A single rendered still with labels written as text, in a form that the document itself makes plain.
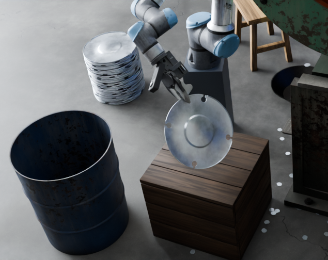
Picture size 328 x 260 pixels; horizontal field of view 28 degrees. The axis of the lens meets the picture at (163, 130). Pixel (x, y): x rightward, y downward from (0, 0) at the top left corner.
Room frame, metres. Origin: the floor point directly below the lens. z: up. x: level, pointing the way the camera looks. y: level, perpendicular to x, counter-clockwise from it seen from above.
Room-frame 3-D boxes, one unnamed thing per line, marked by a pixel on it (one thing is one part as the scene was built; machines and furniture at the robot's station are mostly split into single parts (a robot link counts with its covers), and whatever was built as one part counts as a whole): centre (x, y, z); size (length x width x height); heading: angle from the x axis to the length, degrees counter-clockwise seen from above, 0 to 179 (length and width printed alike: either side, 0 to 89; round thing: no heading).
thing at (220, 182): (1.87, -0.14, 0.18); 0.40 x 0.38 x 0.35; 55
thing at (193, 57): (2.41, -0.24, 0.50); 0.15 x 0.15 x 0.10
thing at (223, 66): (2.41, -0.24, 0.23); 0.18 x 0.18 x 0.45; 72
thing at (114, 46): (2.93, 0.19, 0.28); 0.29 x 0.29 x 0.01
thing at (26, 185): (1.99, 0.42, 0.24); 0.42 x 0.42 x 0.48
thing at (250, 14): (3.02, -0.64, 0.16); 0.34 x 0.24 x 0.34; 5
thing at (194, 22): (2.40, -0.25, 0.62); 0.13 x 0.12 x 0.14; 27
